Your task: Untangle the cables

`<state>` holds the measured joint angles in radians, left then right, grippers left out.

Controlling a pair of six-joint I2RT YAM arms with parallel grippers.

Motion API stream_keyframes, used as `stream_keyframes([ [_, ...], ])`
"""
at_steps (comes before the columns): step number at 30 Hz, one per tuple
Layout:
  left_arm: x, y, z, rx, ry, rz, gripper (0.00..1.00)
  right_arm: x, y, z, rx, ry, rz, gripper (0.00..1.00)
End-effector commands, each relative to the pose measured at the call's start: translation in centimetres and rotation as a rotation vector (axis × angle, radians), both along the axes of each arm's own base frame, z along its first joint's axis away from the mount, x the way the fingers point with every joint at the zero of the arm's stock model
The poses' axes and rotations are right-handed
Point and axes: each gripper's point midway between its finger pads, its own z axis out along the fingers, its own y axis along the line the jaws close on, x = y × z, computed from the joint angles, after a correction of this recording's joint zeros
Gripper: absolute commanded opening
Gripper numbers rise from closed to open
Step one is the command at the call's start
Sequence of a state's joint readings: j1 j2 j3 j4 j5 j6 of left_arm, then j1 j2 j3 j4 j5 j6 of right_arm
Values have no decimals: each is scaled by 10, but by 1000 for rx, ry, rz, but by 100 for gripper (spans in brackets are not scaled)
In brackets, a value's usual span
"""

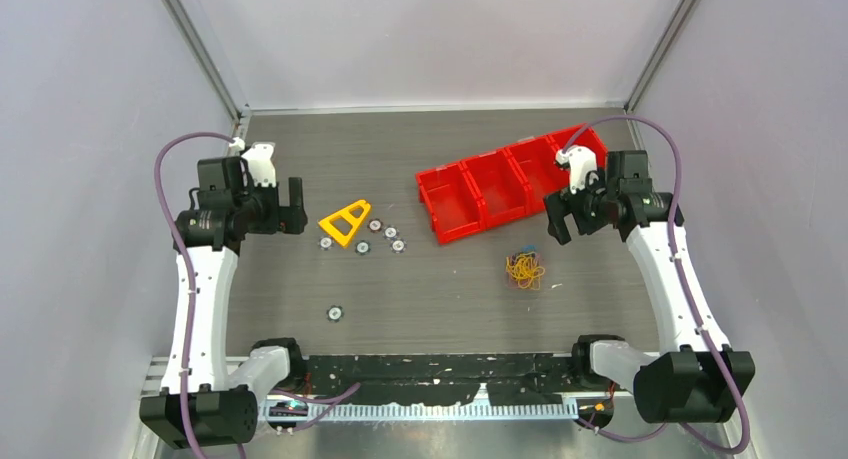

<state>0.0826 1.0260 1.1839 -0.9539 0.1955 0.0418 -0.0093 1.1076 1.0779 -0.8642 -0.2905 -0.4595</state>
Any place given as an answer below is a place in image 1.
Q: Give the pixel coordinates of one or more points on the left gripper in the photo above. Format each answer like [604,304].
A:
[283,219]

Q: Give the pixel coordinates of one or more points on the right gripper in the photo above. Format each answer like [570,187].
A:
[557,226]

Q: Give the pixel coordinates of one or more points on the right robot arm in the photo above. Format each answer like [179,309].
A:
[689,380]

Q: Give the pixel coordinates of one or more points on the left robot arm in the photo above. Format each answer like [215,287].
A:
[200,403]

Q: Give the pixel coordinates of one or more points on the poker chip left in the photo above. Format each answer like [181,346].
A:
[325,243]

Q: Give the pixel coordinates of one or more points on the poker chip brown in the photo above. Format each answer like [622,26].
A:
[375,225]

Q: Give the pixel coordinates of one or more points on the red compartment bin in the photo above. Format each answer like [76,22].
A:
[485,191]

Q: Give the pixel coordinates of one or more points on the poker chip blue upper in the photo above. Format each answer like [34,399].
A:
[390,233]

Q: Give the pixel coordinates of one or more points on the poker chip blue right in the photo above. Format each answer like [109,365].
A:
[398,245]

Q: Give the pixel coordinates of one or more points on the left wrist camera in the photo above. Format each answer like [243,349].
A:
[259,159]

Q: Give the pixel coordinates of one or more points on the yellow triangle frame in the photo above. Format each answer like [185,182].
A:
[343,225]

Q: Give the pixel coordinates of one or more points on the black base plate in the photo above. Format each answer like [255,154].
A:
[443,380]

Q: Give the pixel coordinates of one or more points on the white slotted cable duct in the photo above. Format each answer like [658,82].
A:
[474,411]

